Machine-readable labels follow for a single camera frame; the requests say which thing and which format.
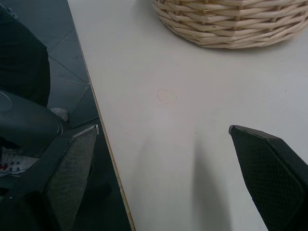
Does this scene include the silver robot body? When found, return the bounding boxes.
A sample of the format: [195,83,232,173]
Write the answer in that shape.
[0,89,70,154]

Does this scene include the woven wicker basket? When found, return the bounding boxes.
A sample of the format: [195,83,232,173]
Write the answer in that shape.
[152,0,308,50]

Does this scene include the person in dark clothes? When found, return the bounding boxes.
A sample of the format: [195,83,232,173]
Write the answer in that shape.
[0,4,51,108]

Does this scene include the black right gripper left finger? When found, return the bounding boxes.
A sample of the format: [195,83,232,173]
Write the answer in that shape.
[0,124,100,231]

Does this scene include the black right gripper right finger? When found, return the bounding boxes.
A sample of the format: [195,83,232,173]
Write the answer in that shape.
[228,125,308,231]

